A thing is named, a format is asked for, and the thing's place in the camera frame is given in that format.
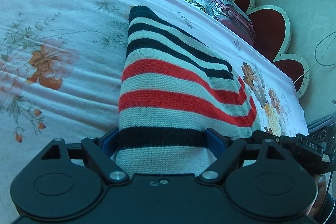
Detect striped knit sweater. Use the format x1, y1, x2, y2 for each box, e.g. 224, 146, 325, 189
113, 6, 261, 175

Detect person right hand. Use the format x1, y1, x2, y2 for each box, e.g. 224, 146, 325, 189
306, 174, 327, 218

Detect red white headboard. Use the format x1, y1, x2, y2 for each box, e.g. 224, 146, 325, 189
233, 0, 310, 99

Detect floral white bed sheet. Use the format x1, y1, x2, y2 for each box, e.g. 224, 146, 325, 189
1, 0, 307, 223

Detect folded quilt pile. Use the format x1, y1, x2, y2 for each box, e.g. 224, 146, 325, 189
184, 0, 256, 46

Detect white wall cable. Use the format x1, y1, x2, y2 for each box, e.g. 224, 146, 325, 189
292, 31, 336, 85

